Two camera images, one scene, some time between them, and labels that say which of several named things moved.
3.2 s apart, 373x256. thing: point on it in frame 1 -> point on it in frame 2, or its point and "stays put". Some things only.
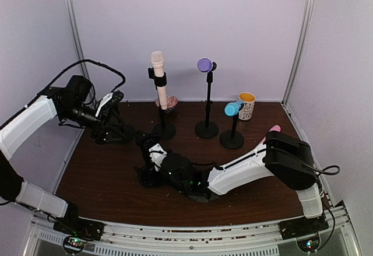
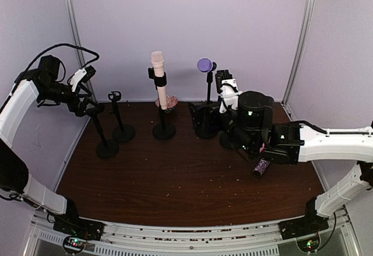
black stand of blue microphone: (232, 139) stays put
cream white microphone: (157, 60) stays put
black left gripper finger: (108, 137) -> (91, 109)
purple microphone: (204, 65) stays put
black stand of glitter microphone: (202, 194) -> (107, 148)
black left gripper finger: (116, 119) -> (88, 97)
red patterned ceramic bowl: (172, 102) stays put
